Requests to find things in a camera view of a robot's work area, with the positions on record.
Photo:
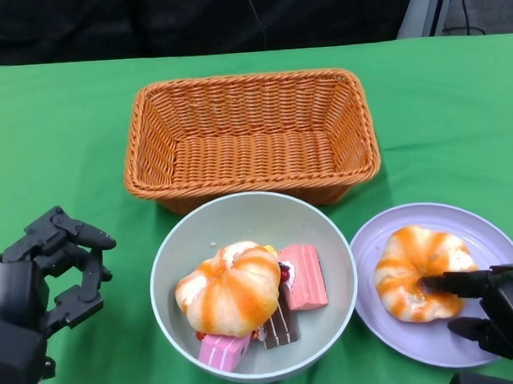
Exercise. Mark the chocolate layered cake slice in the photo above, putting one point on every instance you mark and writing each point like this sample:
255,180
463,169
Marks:
280,330

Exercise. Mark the white metal frame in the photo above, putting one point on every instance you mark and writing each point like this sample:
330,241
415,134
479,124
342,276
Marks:
419,12

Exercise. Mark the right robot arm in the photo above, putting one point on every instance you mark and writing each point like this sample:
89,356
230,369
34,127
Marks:
481,380

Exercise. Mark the magenta striped cake slice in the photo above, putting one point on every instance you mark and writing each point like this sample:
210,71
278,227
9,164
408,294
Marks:
223,353

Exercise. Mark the orange striped round bun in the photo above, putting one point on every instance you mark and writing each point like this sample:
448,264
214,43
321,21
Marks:
228,294

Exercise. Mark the grey-green bowl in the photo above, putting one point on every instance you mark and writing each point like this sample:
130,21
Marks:
241,219

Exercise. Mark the black backdrop curtain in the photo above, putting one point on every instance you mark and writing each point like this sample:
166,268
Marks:
98,27

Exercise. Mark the lavender plate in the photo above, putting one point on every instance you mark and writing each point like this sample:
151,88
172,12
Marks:
387,336

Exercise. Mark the salmon pink cake slice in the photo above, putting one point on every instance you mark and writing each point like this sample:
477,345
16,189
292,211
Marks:
305,280

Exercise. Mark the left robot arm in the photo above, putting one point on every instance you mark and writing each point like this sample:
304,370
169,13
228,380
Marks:
10,363

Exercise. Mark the fruit-topped cream cake slice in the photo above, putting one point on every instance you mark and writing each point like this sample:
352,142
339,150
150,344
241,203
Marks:
285,273

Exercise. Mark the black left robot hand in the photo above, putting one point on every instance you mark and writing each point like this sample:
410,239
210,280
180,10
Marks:
16,289

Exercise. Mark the orange wicker basket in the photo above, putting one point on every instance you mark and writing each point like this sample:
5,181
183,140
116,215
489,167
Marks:
255,166

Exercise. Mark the green tablecloth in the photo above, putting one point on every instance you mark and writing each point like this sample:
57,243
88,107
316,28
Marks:
40,148

